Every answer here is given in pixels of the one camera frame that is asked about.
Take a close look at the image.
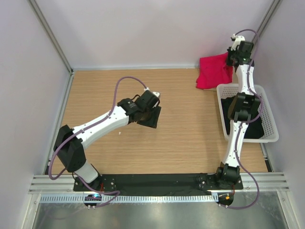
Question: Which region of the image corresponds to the pink red t shirt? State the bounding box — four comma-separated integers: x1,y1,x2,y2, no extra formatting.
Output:
196,52,233,90

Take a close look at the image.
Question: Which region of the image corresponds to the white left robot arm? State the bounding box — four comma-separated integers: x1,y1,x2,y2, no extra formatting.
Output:
54,89,161,191

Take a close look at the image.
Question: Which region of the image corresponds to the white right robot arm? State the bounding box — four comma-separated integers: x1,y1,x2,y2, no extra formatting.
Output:
214,36,262,189

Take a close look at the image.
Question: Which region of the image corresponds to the folded beige t shirt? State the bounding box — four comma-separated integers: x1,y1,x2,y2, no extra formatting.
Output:
196,68,217,91

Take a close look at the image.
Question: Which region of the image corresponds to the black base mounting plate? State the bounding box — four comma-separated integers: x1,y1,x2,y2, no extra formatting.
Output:
73,173,243,196

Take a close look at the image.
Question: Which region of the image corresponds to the black t shirt in basket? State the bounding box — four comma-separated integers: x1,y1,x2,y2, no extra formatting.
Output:
221,97,264,139

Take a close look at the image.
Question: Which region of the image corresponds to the white perforated plastic basket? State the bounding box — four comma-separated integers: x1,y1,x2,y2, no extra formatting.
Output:
216,83,279,143

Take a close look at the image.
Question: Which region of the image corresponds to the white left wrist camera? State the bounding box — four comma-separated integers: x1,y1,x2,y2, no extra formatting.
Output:
144,87,161,98

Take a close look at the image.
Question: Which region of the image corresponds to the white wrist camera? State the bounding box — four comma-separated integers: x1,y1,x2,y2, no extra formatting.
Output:
230,34,245,51
144,87,161,98

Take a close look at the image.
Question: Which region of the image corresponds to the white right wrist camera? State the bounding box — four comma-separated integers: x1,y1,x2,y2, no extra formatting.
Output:
230,34,245,51

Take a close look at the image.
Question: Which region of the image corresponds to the right aluminium corner post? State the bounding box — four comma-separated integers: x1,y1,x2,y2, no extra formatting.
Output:
257,0,283,39

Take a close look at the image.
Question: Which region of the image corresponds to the aluminium corner post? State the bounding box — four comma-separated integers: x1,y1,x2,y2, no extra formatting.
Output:
27,0,73,75
257,0,283,39

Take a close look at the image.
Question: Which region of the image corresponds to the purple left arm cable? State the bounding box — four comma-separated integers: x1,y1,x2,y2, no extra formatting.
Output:
48,76,150,220

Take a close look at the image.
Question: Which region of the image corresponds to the white slotted cable duct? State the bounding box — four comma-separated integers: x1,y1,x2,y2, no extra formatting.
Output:
40,193,218,204

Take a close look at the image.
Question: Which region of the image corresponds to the aluminium frame rail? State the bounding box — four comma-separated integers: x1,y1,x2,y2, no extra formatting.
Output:
28,172,289,194

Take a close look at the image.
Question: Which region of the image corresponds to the left aluminium corner post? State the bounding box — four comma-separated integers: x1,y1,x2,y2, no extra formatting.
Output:
27,0,73,75

